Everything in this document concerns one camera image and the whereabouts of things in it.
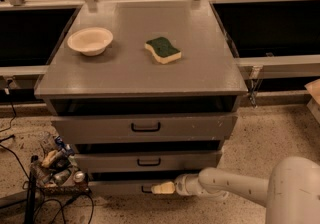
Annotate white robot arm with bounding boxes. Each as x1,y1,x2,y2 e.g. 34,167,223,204
151,157,320,224

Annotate grey bottom drawer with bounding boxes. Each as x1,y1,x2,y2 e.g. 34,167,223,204
89,180,174,195

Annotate grey drawer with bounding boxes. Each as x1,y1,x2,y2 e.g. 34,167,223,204
89,180,174,195
75,151,222,173
52,113,237,144

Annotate white bowl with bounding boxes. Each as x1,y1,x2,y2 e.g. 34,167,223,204
67,27,113,56

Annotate tray of cans and clutter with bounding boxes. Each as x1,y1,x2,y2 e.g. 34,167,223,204
30,132,89,194

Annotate green yellow sponge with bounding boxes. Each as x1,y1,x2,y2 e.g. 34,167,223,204
144,37,182,64

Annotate black stand post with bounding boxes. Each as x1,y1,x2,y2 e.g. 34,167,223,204
24,155,38,224

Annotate grey top drawer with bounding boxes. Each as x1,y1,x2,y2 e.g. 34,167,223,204
52,113,237,144

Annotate wooden box at right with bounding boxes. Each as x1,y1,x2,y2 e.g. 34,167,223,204
305,79,320,124

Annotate metal frame rail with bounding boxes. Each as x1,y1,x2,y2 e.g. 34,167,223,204
0,0,320,82

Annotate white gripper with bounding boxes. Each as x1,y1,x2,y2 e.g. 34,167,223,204
151,174,202,196

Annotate grey drawer cabinet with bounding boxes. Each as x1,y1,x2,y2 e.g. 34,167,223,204
35,0,247,183

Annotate grey middle drawer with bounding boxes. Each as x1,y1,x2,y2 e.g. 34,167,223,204
75,151,222,173

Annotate black floor cables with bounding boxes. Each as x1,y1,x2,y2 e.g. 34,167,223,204
0,101,96,224

